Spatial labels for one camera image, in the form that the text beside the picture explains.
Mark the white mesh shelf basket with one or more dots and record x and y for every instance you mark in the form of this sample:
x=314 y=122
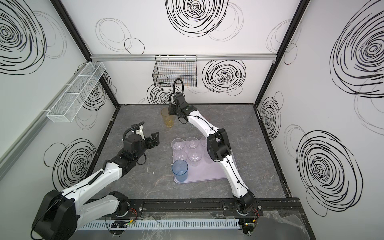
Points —
x=83 y=91

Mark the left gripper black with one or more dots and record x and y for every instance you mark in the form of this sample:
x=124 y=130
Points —
x=150 y=141

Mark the lilac plastic tray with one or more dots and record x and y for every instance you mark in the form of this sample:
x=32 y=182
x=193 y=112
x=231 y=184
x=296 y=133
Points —
x=203 y=172

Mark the clear plain cup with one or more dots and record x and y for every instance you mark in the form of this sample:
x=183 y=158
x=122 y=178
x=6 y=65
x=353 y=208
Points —
x=195 y=157

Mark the white slotted cable duct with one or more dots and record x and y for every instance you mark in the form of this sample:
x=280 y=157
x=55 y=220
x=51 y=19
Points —
x=194 y=224

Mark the yellow tall glass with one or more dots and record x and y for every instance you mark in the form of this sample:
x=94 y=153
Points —
x=168 y=119

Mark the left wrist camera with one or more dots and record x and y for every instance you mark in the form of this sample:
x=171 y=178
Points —
x=140 y=132

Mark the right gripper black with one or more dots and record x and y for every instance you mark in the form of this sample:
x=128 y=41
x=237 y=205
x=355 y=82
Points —
x=173 y=109

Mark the frosted clear tall glass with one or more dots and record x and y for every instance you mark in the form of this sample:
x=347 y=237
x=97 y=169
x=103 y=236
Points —
x=207 y=157

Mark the clear faceted glass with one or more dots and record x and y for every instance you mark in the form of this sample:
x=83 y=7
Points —
x=178 y=144
x=180 y=155
x=203 y=142
x=192 y=143

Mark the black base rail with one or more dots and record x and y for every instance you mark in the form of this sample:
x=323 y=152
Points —
x=226 y=207

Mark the black wire basket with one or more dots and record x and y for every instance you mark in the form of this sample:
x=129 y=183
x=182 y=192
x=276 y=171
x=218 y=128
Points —
x=170 y=67

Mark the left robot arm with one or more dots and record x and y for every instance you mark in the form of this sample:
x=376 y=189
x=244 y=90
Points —
x=62 y=213

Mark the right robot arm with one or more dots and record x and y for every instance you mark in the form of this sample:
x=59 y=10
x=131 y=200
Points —
x=218 y=148

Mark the blue tall glass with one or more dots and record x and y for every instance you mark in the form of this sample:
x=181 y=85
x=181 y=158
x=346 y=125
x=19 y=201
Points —
x=180 y=170

